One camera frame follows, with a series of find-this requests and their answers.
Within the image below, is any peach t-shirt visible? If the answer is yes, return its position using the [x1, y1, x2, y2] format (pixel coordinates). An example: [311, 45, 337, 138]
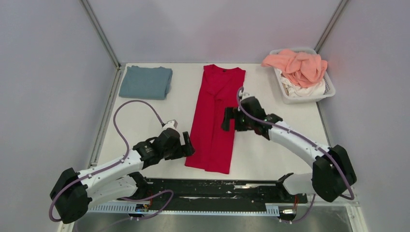
[261, 49, 328, 88]

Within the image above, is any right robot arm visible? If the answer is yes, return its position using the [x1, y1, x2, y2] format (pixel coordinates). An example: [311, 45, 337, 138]
[221, 96, 357, 203]

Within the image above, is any folded blue t-shirt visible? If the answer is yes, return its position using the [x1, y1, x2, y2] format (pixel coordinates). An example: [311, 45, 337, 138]
[118, 66, 173, 100]

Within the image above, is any right corner metal post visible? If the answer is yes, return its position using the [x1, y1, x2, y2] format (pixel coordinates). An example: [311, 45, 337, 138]
[314, 0, 350, 53]

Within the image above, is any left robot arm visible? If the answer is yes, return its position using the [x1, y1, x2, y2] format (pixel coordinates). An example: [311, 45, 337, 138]
[49, 128, 195, 224]

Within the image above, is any white slotted cable duct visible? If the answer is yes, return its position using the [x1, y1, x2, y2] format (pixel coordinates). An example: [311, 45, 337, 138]
[86, 202, 280, 217]

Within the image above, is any aluminium frame rail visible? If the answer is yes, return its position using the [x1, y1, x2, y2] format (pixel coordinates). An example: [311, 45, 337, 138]
[58, 180, 369, 232]

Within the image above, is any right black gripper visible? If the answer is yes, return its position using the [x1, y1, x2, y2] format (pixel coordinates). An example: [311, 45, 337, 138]
[221, 106, 254, 131]

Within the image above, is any corner metal post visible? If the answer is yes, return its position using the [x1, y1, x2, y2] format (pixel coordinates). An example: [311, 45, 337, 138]
[79, 0, 121, 70]
[314, 0, 350, 53]

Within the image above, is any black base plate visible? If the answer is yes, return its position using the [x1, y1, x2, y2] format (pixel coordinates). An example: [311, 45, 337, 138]
[130, 178, 308, 212]

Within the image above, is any red t-shirt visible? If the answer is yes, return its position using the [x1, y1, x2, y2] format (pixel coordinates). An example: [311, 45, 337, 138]
[185, 64, 246, 174]

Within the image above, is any left corner metal post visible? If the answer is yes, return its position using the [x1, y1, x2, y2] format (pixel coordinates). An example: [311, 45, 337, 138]
[79, 0, 121, 70]

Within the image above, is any white t-shirt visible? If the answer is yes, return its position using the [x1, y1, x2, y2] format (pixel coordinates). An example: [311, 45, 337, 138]
[274, 68, 326, 98]

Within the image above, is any white plastic basket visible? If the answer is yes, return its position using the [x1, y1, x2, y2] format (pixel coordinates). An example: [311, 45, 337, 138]
[269, 47, 337, 105]

